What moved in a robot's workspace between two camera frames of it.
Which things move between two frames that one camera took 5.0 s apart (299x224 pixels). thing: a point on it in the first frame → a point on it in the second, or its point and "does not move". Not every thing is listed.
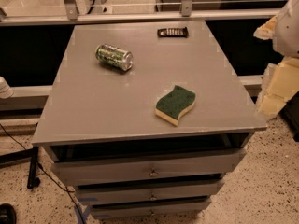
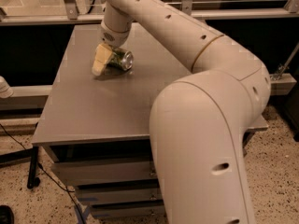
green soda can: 115,56 does not move
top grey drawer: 220,165 does not move
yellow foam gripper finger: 280,84 → 102,56
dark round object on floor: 7,215 does not move
